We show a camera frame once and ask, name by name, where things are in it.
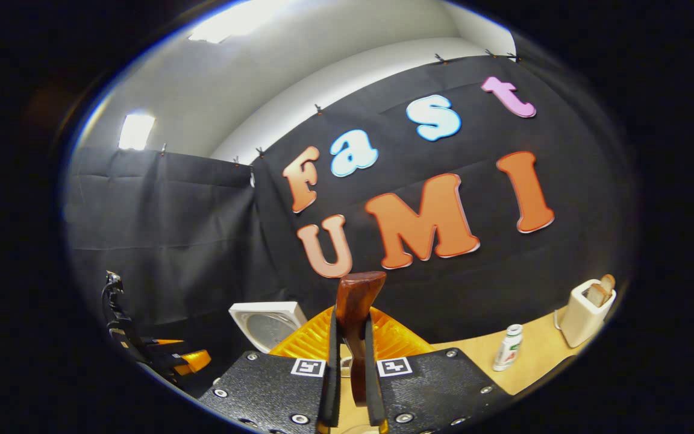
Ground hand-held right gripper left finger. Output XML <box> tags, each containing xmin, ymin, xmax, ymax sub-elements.
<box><xmin>198</xmin><ymin>306</ymin><xmax>342</xmax><ymax>434</ymax></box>

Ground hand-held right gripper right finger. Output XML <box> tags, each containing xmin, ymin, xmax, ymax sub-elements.
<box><xmin>364</xmin><ymin>306</ymin><xmax>513</xmax><ymax>434</ymax></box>

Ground white rice cooker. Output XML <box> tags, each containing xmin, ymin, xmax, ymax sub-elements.
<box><xmin>228</xmin><ymin>301</ymin><xmax>308</xmax><ymax>354</ymax></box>

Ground wooden spoon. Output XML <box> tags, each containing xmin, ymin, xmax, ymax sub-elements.
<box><xmin>335</xmin><ymin>271</ymin><xmax>387</xmax><ymax>407</ymax></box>

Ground white bottle green label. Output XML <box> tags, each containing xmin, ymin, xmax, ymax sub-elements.
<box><xmin>492</xmin><ymin>324</ymin><xmax>524</xmax><ymax>372</ymax></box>

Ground black backdrop cloth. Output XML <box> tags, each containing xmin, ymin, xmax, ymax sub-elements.
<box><xmin>61</xmin><ymin>51</ymin><xmax>637</xmax><ymax>386</ymax></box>

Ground white toaster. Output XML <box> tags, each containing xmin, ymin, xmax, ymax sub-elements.
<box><xmin>559</xmin><ymin>278</ymin><xmax>617</xmax><ymax>348</ymax></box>

